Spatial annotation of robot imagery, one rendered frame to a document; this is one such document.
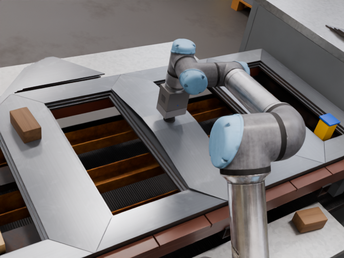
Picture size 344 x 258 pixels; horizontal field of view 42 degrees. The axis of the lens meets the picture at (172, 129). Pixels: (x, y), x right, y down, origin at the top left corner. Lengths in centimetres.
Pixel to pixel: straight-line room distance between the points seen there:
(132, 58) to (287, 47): 74
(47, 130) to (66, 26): 251
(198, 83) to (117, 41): 256
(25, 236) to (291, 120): 79
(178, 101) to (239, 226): 60
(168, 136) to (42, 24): 265
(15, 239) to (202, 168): 60
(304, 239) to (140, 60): 110
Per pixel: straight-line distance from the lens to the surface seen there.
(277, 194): 151
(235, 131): 96
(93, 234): 125
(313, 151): 171
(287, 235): 161
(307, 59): 213
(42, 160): 143
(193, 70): 131
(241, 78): 128
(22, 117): 152
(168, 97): 146
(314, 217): 164
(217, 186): 142
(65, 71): 193
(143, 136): 156
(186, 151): 148
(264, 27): 230
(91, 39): 382
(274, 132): 100
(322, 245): 164
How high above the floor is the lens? 184
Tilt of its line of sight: 39 degrees down
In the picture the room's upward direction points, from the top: 12 degrees clockwise
